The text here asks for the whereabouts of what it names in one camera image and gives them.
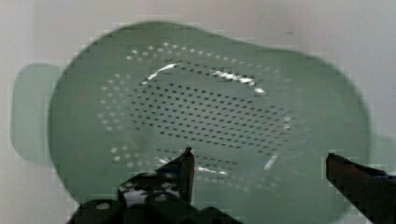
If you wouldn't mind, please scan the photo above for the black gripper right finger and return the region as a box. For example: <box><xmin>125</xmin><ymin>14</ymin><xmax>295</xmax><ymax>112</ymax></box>
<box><xmin>326</xmin><ymin>153</ymin><xmax>396</xmax><ymax>224</ymax></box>

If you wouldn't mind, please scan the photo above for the green plastic strainer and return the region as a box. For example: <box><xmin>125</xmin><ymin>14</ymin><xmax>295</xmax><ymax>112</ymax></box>
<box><xmin>10</xmin><ymin>21</ymin><xmax>396</xmax><ymax>224</ymax></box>

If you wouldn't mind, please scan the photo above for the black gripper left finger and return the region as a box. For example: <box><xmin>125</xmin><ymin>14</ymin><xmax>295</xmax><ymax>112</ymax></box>
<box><xmin>118</xmin><ymin>147</ymin><xmax>195</xmax><ymax>205</ymax></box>

